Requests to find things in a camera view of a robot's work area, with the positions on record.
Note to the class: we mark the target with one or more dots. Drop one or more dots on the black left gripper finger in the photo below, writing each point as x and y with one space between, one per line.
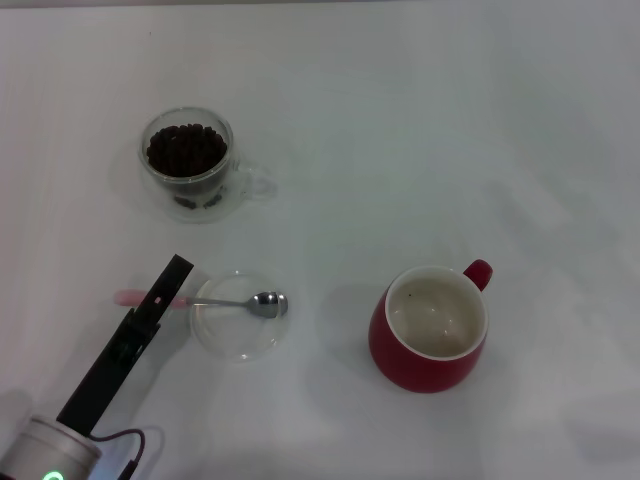
162 295

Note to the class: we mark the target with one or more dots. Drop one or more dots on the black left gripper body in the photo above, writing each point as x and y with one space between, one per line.
105 380

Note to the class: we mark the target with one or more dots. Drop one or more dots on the red mug white inside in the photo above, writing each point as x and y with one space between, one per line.
425 370

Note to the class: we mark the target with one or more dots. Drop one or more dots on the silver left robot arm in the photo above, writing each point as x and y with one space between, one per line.
45 450

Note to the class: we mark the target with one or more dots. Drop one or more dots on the heap of coffee beans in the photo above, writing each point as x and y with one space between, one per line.
186 150

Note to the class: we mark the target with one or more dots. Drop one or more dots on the clear glass saucer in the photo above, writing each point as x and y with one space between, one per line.
240 340

